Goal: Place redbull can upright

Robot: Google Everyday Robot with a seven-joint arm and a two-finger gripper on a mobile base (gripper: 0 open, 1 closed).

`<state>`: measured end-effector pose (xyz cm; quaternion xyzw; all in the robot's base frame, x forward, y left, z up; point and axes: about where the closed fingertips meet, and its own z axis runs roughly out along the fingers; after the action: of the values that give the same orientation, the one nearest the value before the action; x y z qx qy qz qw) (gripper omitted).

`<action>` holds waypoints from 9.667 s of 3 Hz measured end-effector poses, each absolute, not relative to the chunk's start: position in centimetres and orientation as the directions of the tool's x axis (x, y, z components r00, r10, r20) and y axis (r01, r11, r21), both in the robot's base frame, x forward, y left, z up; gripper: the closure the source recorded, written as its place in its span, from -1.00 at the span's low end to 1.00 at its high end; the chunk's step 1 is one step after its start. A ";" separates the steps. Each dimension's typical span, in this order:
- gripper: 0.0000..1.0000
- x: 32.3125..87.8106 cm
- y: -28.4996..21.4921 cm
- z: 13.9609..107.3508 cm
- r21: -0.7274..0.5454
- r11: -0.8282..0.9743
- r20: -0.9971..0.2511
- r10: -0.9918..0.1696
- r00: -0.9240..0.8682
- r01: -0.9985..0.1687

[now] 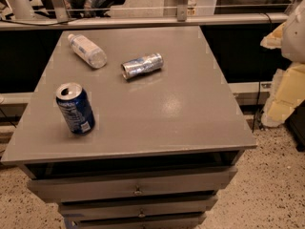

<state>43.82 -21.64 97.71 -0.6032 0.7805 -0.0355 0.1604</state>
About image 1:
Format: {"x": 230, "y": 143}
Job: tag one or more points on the clear plastic water bottle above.
{"x": 93, "y": 55}

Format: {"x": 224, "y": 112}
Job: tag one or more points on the silver redbull can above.
{"x": 141, "y": 65}

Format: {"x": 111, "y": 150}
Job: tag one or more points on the top grey drawer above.
{"x": 132, "y": 185}

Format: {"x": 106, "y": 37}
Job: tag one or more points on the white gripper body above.
{"x": 294, "y": 35}

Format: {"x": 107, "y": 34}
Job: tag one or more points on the grey drawer cabinet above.
{"x": 183, "y": 116}

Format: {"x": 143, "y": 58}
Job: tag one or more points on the blue soda can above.
{"x": 75, "y": 106}

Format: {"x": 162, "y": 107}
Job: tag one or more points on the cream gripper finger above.
{"x": 274, "y": 39}
{"x": 287, "y": 92}

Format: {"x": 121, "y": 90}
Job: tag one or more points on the middle grey drawer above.
{"x": 138, "y": 208}

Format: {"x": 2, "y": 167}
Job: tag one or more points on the grey drawer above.
{"x": 132, "y": 185}
{"x": 175, "y": 221}
{"x": 138, "y": 208}

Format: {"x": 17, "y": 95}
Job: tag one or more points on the grey metal railing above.
{"x": 55, "y": 15}

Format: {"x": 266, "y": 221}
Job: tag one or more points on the bottom grey drawer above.
{"x": 175, "y": 221}

